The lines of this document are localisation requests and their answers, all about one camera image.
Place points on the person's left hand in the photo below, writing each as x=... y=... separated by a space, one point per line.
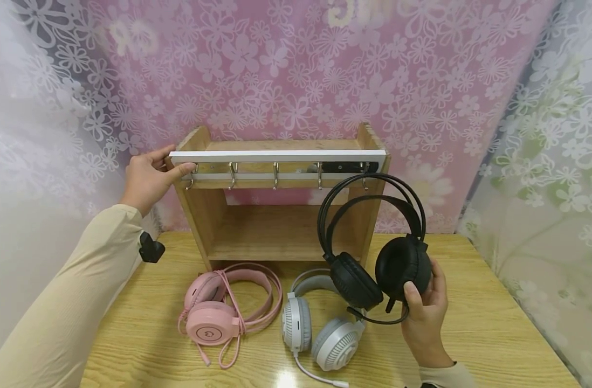
x=145 y=180

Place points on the person's right hand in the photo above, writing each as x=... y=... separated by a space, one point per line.
x=427 y=323

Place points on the person's right fingers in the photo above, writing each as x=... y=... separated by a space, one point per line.
x=438 y=280

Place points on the person's right thumb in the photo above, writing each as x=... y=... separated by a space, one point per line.
x=413 y=299

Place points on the person's left thumb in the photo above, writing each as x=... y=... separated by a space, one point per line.
x=180 y=172

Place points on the person's left index finger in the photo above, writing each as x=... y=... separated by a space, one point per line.
x=161 y=151

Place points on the black headset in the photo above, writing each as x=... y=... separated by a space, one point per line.
x=402 y=264

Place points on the white metal hook rail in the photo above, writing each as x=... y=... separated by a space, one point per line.
x=276 y=156

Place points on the wooden shelf rack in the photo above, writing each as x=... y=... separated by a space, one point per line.
x=276 y=231

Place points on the person's left forearm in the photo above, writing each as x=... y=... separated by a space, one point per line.
x=68 y=302

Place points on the white headset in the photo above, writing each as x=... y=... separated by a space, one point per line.
x=337 y=342

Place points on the pink headset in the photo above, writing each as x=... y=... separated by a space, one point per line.
x=211 y=326

